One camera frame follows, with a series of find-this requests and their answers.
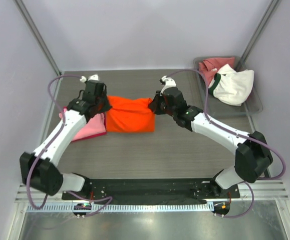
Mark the left aluminium corner post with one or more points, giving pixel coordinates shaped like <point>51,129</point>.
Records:
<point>36,34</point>

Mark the aluminium corner post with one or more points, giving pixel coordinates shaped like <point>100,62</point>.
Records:
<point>36,34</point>
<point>265,19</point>

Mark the slotted cable duct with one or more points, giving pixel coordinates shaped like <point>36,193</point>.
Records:
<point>84,207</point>

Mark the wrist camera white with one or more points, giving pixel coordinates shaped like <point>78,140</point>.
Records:
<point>167,82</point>
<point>94,77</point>

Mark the right aluminium corner post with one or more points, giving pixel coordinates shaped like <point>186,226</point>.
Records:
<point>265,19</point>

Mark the folded light pink t shirt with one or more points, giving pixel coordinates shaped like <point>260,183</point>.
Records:
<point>77,127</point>

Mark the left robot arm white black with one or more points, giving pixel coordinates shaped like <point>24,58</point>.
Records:
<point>39,168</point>

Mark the grey plastic bin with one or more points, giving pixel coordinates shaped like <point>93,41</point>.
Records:
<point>218,109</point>

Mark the dusty red t shirt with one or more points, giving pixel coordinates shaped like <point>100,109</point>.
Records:
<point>210,66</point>

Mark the orange t shirt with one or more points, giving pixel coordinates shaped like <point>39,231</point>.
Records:
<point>129,115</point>

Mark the folded magenta t shirt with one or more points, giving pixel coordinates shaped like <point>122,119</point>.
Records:
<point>95,127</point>

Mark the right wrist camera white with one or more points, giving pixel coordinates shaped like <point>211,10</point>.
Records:
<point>167,82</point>

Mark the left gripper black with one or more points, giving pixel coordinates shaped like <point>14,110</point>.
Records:
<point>106,106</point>

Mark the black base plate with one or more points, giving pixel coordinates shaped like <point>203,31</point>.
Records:
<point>152,192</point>

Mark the white t shirt green collar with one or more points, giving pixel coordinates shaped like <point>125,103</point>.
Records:
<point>231,87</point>

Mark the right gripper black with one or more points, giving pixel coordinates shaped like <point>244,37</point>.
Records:
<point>155,105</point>

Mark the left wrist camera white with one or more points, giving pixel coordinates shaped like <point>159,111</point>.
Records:
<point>94,77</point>

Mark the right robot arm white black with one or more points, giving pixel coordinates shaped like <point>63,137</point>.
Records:
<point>252,158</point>

